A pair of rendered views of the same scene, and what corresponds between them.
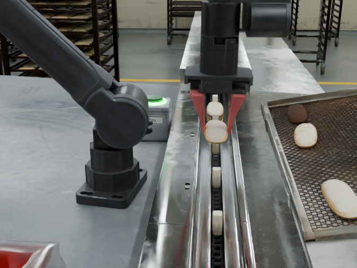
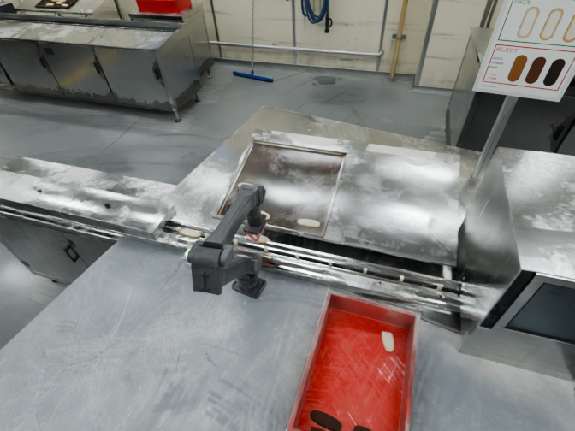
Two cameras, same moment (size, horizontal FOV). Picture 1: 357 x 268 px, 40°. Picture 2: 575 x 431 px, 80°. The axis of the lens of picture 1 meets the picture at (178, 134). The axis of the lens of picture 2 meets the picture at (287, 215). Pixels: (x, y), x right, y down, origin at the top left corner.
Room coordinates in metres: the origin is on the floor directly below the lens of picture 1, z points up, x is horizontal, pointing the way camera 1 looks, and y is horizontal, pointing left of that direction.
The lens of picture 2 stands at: (0.35, 0.80, 2.01)
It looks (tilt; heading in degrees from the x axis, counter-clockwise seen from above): 46 degrees down; 286
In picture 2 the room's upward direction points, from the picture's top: 4 degrees counter-clockwise
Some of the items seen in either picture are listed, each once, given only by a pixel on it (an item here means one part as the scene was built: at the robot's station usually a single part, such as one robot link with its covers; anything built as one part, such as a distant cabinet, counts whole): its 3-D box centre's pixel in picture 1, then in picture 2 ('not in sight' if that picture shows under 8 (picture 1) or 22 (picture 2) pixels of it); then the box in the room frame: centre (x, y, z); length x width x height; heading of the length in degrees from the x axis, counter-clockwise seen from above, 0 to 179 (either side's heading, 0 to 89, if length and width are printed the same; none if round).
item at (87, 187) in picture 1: (112, 167); (247, 280); (0.73, 0.11, 0.86); 0.12 x 0.09 x 0.08; 167
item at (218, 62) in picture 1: (219, 59); (254, 218); (0.74, -0.06, 1.04); 0.10 x 0.07 x 0.07; 86
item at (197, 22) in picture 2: not in sight; (176, 47); (2.84, -3.25, 0.44); 0.70 x 0.55 x 0.87; 176
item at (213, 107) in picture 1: (214, 108); (190, 233); (1.07, -0.08, 0.86); 0.10 x 0.04 x 0.01; 176
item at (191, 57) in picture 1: (214, 39); (56, 198); (1.81, -0.13, 0.89); 1.25 x 0.18 x 0.09; 176
